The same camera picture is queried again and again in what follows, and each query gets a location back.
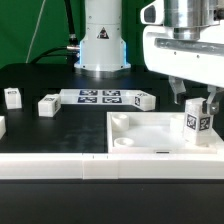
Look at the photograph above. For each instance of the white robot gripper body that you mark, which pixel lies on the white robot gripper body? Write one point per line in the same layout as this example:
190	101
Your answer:
200	61

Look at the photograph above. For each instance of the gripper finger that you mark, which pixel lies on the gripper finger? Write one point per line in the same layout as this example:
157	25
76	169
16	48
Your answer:
178	88
210	106

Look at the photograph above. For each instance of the white square table top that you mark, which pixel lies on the white square table top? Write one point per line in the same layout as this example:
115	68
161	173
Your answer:
153	132

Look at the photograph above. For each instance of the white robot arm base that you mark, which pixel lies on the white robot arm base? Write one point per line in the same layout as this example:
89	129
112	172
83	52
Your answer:
102	49

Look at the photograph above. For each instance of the white tag base board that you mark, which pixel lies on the white tag base board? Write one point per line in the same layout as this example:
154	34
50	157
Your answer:
97	97

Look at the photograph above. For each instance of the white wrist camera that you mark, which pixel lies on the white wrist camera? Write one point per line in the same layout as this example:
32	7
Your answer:
153	13

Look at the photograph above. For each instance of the white front fence rail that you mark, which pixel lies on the white front fence rail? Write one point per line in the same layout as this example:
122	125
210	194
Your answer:
110	166

